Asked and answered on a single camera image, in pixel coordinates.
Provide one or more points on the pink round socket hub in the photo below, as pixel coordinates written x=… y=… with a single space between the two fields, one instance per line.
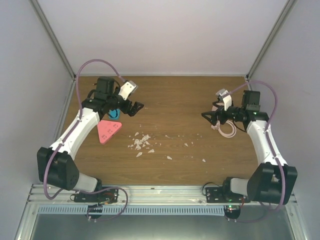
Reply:
x=217 y=108

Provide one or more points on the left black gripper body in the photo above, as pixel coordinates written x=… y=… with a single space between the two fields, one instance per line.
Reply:
x=125 y=109

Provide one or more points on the grey slotted cable duct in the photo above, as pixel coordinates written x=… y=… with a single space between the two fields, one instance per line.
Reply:
x=163 y=210

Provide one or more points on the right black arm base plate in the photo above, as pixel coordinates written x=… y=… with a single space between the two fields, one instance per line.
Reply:
x=214 y=194

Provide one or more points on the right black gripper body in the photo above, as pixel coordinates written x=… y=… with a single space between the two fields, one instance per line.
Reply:
x=223 y=119

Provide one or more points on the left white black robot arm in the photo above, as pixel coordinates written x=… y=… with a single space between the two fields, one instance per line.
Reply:
x=56 y=164

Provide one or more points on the pink power strip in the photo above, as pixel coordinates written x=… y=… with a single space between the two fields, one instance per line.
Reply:
x=107 y=129

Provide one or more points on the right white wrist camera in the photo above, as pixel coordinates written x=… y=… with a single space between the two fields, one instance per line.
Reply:
x=224 y=96

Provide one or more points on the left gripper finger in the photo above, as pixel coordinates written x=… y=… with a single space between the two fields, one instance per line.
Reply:
x=138 y=105
x=134 y=110

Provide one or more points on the aluminium front rail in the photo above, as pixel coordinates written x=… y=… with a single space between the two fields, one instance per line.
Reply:
x=145 y=195

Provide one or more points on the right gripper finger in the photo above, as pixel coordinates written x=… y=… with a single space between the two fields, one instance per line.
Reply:
x=218 y=104
x=211 y=117

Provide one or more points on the light blue plug adapter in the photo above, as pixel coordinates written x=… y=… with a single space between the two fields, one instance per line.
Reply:
x=114 y=114

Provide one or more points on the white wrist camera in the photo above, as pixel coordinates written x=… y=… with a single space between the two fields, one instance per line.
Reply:
x=224 y=96
x=128 y=88

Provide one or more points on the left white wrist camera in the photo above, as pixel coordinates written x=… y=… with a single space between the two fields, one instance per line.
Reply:
x=128 y=88

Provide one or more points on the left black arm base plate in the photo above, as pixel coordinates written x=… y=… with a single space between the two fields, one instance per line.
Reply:
x=106 y=197

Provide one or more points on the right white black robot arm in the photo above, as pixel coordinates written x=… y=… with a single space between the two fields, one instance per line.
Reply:
x=273 y=180

